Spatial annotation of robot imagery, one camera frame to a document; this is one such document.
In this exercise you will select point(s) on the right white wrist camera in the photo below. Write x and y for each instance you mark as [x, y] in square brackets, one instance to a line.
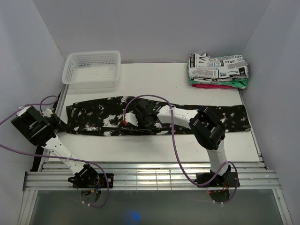
[130, 118]

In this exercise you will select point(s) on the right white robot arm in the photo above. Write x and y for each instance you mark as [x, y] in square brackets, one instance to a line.
[204, 125]

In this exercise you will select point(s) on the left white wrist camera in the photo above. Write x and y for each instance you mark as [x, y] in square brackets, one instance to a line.
[47, 113]

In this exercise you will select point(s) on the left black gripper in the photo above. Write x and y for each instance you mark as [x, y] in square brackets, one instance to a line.
[59, 125]

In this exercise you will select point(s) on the aluminium frame rail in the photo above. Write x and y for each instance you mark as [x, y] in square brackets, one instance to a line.
[54, 176]

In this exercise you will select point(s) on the newspaper print folded trousers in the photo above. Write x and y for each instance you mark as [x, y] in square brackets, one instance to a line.
[204, 68]

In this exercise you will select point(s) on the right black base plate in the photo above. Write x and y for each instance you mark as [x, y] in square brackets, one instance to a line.
[229, 180]

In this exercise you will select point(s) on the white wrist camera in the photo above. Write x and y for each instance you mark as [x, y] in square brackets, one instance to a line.
[130, 118]
[47, 113]

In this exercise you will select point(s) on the white plastic basket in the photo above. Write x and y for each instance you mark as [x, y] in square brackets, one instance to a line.
[92, 70]

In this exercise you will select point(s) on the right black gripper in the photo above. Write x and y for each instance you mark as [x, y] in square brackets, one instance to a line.
[138, 117]

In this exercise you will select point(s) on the green folded trousers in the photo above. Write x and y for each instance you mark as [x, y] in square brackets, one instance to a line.
[235, 83]

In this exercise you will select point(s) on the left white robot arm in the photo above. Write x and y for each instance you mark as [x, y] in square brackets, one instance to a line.
[40, 129]

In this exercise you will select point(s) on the pink folded trousers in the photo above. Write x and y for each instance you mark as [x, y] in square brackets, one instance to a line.
[211, 86]

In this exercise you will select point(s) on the black white patterned trousers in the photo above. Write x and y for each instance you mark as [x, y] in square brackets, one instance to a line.
[103, 117]

